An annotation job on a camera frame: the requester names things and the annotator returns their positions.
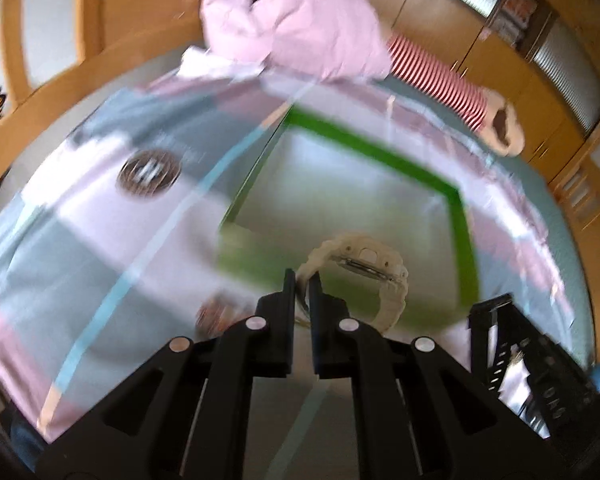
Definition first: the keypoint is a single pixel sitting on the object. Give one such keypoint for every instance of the plaid bed sheet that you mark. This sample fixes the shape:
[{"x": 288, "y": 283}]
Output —
[{"x": 111, "y": 248}]

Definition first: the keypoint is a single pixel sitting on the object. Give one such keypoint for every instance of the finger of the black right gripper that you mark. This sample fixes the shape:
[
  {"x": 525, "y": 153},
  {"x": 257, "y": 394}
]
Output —
[{"x": 482, "y": 317}]

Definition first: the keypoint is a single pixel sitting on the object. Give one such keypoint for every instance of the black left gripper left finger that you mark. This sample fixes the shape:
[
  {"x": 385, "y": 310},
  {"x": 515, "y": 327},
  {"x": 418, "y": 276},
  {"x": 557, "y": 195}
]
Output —
[{"x": 261, "y": 345}]

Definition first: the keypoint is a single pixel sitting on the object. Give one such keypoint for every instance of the red striped plush doll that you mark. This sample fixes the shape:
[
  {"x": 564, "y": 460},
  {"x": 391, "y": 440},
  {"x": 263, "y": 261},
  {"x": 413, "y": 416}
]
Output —
[{"x": 484, "y": 111}]

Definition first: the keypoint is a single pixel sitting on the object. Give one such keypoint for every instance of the pink crumpled blanket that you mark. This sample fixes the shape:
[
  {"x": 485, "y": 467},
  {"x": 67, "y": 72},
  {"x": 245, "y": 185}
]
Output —
[{"x": 322, "y": 39}]

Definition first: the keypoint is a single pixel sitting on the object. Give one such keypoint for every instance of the wooden wardrobe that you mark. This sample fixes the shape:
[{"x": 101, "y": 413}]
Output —
[{"x": 525, "y": 51}]

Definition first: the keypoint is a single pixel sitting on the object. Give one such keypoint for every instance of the white wrist watch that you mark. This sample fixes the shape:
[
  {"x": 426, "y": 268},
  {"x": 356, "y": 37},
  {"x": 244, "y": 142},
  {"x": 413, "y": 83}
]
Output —
[{"x": 364, "y": 256}]

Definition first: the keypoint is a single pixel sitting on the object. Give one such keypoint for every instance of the green cardboard box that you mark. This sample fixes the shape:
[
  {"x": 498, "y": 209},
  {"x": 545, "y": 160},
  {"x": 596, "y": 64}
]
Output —
[{"x": 316, "y": 180}]

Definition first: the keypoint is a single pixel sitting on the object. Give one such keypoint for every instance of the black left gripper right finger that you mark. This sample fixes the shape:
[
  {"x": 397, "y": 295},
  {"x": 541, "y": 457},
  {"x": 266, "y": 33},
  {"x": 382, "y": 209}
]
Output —
[{"x": 335, "y": 335}]

